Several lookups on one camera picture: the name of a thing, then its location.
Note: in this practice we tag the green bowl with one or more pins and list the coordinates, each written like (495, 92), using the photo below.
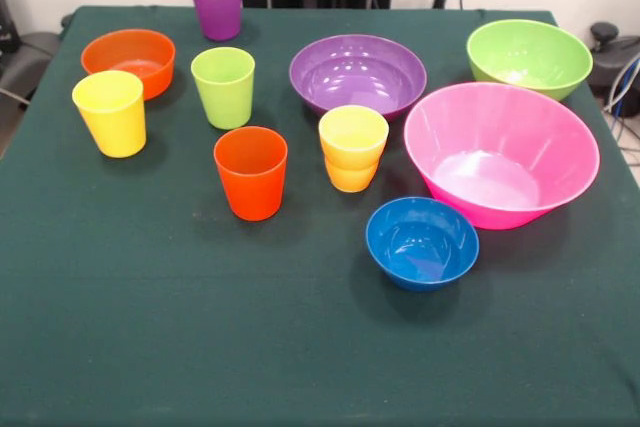
(525, 47)

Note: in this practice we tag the yellow ribbed cup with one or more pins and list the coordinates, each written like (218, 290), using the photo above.
(350, 172)

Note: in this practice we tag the orange cup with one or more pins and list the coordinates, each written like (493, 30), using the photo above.
(252, 187)

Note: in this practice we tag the green cup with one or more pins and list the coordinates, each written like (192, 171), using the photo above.
(225, 102)

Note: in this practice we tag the purple bowl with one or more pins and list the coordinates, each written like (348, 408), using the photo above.
(350, 62)

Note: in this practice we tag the blue bowl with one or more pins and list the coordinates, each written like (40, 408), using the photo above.
(450, 267)

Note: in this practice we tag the pink bowl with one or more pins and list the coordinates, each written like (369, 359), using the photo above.
(500, 122)

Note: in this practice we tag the purple cup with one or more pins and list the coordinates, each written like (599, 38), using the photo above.
(217, 17)

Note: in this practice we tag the tall yellow cup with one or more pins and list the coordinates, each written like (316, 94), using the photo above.
(115, 132)

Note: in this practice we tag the dark green tablecloth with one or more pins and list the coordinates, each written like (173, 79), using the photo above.
(150, 322)

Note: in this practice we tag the orange bowl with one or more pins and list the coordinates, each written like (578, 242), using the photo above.
(125, 47)

